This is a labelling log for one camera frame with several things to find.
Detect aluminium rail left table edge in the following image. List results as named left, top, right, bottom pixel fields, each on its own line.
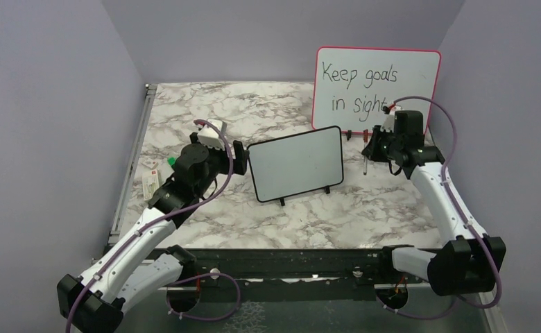
left=107, top=83, right=158, bottom=245

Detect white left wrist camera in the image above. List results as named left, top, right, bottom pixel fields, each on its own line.
left=197, top=119, right=227, bottom=151

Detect white eraser box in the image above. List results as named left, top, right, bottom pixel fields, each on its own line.
left=141, top=169, right=162, bottom=201

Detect small black-framed whiteboard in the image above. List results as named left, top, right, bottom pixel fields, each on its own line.
left=247, top=126, right=344, bottom=203

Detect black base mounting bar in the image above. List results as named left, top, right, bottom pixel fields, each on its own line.
left=103, top=247, right=423, bottom=305

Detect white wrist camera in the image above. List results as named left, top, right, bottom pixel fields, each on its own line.
left=197, top=119, right=227, bottom=151
left=381, top=105, right=403, bottom=133

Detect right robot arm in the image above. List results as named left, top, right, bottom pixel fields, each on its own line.
left=362, top=109, right=506, bottom=296

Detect white red whiteboard marker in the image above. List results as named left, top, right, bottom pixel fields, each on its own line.
left=362, top=129, right=370, bottom=177

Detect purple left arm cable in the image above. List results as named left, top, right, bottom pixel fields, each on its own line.
left=65, top=119, right=242, bottom=333

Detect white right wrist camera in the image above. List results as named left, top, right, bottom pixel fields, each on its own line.
left=381, top=105, right=403, bottom=133

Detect small white red card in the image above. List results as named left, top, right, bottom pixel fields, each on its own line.
left=139, top=157, right=159, bottom=169

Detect large pink-framed whiteboard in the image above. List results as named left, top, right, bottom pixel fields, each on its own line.
left=311, top=46, right=442, bottom=135

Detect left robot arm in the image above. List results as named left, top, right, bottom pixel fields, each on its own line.
left=57, top=133, right=249, bottom=332

